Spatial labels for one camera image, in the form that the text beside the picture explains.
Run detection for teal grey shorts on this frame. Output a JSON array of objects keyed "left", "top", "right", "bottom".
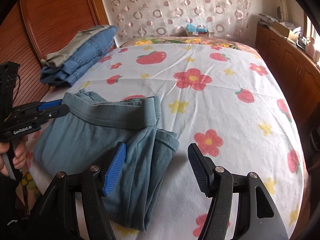
[{"left": 34, "top": 90, "right": 179, "bottom": 231}]

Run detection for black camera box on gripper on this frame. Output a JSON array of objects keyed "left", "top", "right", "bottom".
[{"left": 1, "top": 61, "right": 20, "bottom": 119}]

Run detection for folded grey-green garment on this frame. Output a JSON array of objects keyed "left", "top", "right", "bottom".
[{"left": 41, "top": 24, "right": 110, "bottom": 68}]

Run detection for white fruit flower blanket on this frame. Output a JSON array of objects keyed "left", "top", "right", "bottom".
[{"left": 28, "top": 43, "right": 306, "bottom": 239}]

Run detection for cardboard box on sideboard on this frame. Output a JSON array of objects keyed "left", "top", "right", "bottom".
[{"left": 272, "top": 22, "right": 298, "bottom": 40}]

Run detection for pink floral bedspread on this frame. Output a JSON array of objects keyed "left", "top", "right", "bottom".
[{"left": 120, "top": 37, "right": 258, "bottom": 54}]

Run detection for person left hand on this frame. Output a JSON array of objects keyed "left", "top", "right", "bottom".
[{"left": 0, "top": 135, "right": 28, "bottom": 177}]

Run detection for pink circle pattern curtain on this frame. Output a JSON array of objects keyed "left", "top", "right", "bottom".
[{"left": 103, "top": 0, "right": 252, "bottom": 45}]

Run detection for window with wooden frame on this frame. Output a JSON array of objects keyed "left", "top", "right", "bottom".
[{"left": 303, "top": 12, "right": 320, "bottom": 51}]

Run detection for folded blue jeans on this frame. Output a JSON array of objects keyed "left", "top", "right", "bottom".
[{"left": 40, "top": 25, "right": 118, "bottom": 87}]

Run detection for blue item on box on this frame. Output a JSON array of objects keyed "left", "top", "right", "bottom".
[{"left": 185, "top": 23, "right": 209, "bottom": 37}]

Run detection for wooden sideboard cabinet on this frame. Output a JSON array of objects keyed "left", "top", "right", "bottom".
[{"left": 255, "top": 24, "right": 319, "bottom": 140}]

